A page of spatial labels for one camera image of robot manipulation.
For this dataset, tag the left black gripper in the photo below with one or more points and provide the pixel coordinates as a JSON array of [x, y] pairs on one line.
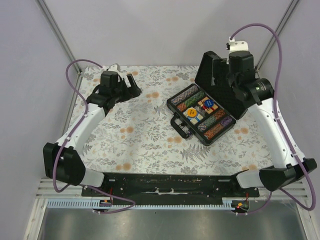
[[129, 94]]

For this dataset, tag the blue small blind button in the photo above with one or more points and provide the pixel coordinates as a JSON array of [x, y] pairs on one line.
[[209, 103]]

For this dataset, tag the black poker chip case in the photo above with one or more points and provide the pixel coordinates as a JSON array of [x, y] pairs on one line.
[[215, 100]]

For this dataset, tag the red playing card deck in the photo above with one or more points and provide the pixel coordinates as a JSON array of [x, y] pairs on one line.
[[207, 110]]

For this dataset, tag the keys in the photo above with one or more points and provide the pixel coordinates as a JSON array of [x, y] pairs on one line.
[[199, 108]]

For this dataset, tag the yellow big blind button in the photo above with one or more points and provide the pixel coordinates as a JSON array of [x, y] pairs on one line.
[[191, 112]]

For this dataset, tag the blue playing card deck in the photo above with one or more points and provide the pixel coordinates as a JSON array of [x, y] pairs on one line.
[[194, 120]]

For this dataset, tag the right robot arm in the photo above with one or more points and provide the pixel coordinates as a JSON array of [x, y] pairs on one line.
[[288, 165]]

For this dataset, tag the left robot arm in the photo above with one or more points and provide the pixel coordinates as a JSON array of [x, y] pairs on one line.
[[62, 159]]

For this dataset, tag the blue orange chip row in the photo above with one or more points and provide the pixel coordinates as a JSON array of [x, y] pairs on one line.
[[184, 95]]

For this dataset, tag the purple chip row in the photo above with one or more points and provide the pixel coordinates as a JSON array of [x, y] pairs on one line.
[[226, 121]]

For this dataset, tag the floral table mat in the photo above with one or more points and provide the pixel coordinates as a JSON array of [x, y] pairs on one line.
[[136, 136]]

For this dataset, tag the orange chip short stack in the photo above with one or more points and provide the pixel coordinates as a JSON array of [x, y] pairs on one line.
[[181, 107]]

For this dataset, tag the green blue chip row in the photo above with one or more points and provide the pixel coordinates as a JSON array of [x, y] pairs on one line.
[[207, 123]]

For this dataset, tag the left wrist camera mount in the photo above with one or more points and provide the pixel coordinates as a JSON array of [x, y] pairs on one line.
[[115, 68]]

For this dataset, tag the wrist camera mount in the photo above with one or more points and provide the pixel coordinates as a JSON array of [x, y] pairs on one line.
[[234, 46], [115, 68]]

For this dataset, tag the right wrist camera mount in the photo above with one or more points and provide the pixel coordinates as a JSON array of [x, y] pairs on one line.
[[234, 46]]

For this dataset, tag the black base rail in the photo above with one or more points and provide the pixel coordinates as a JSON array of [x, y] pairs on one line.
[[173, 189]]

